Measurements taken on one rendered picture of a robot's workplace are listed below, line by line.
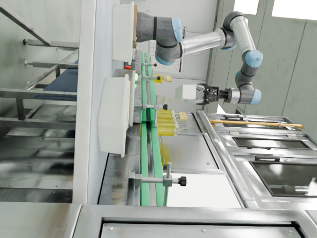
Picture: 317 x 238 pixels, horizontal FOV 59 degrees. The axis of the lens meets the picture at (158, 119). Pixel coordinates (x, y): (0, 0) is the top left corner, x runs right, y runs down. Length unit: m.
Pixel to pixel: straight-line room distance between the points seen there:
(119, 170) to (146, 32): 0.72
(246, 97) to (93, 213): 1.00
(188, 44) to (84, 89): 1.02
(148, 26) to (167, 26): 0.10
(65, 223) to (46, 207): 0.07
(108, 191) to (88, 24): 0.51
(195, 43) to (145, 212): 1.19
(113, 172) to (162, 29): 0.76
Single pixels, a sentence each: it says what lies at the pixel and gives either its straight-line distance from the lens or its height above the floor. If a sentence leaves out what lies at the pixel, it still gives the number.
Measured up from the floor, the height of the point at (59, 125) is 0.44.
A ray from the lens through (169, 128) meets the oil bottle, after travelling 1.51.
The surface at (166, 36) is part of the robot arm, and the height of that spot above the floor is 0.99.
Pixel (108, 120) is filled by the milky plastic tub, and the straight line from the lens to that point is 0.78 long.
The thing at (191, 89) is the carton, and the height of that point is 1.10.
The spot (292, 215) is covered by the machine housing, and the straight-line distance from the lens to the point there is 0.70.
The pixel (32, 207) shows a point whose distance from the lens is 0.65.
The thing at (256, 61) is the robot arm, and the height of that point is 1.39.
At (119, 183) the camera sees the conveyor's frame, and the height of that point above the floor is 0.81.
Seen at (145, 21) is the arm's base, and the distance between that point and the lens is 1.46.
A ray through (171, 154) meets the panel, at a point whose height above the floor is 1.06.
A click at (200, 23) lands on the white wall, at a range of 7.46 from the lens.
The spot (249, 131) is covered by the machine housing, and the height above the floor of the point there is 1.65.
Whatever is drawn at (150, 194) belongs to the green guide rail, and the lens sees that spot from 0.97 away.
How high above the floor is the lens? 0.85
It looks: 5 degrees up
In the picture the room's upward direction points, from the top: 93 degrees clockwise
